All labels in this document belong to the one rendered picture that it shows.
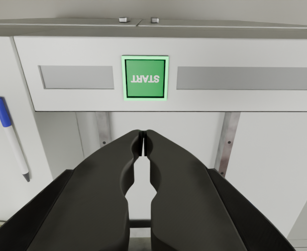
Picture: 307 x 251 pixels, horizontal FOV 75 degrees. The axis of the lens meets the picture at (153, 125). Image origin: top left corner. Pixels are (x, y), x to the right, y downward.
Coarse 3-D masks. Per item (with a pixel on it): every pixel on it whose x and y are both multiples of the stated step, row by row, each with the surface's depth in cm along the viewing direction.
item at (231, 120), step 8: (232, 112) 40; (240, 112) 40; (224, 120) 44; (232, 120) 41; (224, 128) 44; (232, 128) 42; (224, 136) 44; (232, 136) 43; (224, 144) 44; (232, 144) 44; (224, 152) 45; (216, 160) 49; (224, 160) 46; (216, 168) 49; (224, 168) 47; (224, 176) 48
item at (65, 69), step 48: (48, 48) 23; (96, 48) 24; (144, 48) 24; (192, 48) 24; (240, 48) 24; (288, 48) 24; (48, 96) 26; (96, 96) 26; (192, 96) 27; (240, 96) 27; (288, 96) 27
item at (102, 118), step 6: (96, 114) 40; (102, 114) 40; (108, 114) 43; (102, 120) 40; (108, 120) 43; (102, 126) 41; (108, 126) 43; (102, 132) 42; (108, 132) 43; (102, 138) 42; (108, 138) 43; (102, 144) 43
